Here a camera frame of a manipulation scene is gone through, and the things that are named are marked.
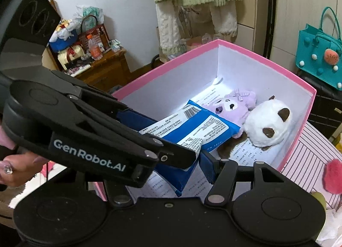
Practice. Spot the red woven basket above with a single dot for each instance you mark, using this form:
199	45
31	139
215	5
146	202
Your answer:
98	32

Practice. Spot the blue white tissue pack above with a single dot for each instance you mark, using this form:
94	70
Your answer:
195	128

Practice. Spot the teal felt tote bag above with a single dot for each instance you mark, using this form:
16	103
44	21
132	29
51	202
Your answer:
319	53

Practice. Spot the black suitcase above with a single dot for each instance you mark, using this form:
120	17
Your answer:
325	114

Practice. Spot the wooden side cabinet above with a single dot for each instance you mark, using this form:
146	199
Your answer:
106	73

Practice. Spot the printed paper sheet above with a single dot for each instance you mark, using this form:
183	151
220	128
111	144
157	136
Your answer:
244	154

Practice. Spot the blue bowl with flowers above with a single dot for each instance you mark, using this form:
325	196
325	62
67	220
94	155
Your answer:
64	35

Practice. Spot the orange drink bottle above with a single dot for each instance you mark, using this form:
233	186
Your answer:
94	48

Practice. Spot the pink fluffy puff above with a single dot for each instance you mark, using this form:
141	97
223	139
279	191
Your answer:
332	178

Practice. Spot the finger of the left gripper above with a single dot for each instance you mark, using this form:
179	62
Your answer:
171	154
134	120

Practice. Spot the striped tablecloth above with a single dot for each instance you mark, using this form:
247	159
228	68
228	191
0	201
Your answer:
306	166

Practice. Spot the white mesh bath pouf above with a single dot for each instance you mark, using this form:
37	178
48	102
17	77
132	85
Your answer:
332	225

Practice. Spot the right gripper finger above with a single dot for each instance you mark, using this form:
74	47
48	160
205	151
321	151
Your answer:
221	174

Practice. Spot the white panda plush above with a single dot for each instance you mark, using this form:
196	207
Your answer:
265	126

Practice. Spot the person's left hand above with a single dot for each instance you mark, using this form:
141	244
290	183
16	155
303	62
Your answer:
17	169

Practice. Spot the purple plush toy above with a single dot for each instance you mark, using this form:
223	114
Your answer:
234	107

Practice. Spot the green sponge ball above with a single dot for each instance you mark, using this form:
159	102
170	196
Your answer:
318	196

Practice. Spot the beige wardrobe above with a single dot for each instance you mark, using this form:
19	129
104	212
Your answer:
271	27

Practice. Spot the brown paper bag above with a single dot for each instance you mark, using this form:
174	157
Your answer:
196	42

